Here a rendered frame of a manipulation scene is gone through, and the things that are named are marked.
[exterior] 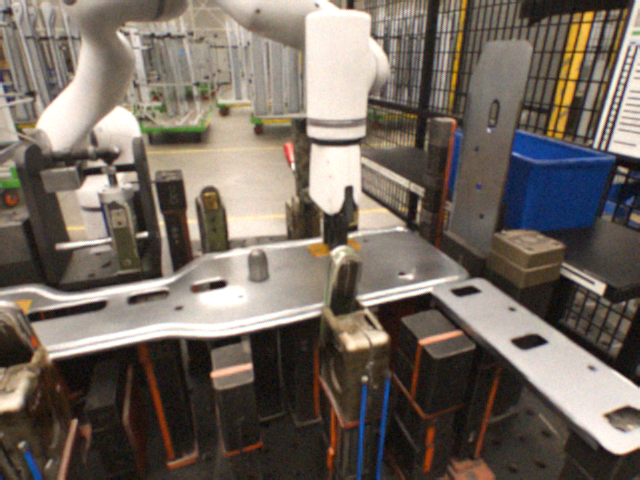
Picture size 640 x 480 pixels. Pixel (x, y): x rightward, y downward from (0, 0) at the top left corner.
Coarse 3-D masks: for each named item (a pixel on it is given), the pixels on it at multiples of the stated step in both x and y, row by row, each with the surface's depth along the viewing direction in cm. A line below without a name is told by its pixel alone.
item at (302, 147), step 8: (296, 120) 69; (304, 120) 67; (296, 128) 70; (304, 128) 68; (296, 136) 70; (304, 136) 72; (296, 144) 71; (304, 144) 72; (296, 152) 71; (304, 152) 72; (296, 160) 71; (304, 160) 73; (296, 168) 72; (304, 168) 73; (296, 176) 73; (304, 176) 74; (296, 184) 74; (304, 184) 74; (296, 192) 74; (312, 200) 75; (312, 208) 76
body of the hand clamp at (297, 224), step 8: (288, 200) 79; (288, 208) 78; (304, 208) 78; (288, 216) 79; (296, 216) 75; (304, 216) 76; (312, 216) 76; (320, 216) 77; (288, 224) 80; (296, 224) 76; (304, 224) 76; (312, 224) 77; (320, 224) 77; (288, 232) 81; (296, 232) 76; (304, 232) 77; (312, 232) 77; (320, 232) 78; (288, 240) 81; (320, 344) 90
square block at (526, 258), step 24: (504, 240) 61; (528, 240) 60; (552, 240) 60; (504, 264) 61; (528, 264) 57; (552, 264) 59; (504, 288) 62; (528, 288) 60; (552, 288) 62; (528, 336) 65; (504, 384) 68; (504, 408) 72
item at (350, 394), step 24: (360, 312) 46; (336, 336) 44; (360, 336) 42; (384, 336) 42; (336, 360) 45; (360, 360) 41; (384, 360) 43; (336, 384) 47; (360, 384) 43; (384, 384) 44; (336, 408) 47; (360, 408) 45; (384, 408) 45; (336, 432) 52; (360, 432) 46; (336, 456) 54; (360, 456) 48
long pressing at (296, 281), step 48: (384, 240) 74; (0, 288) 58; (48, 288) 58; (96, 288) 58; (144, 288) 59; (192, 288) 59; (240, 288) 59; (288, 288) 59; (384, 288) 59; (48, 336) 49; (96, 336) 49; (144, 336) 49; (192, 336) 50; (240, 336) 51
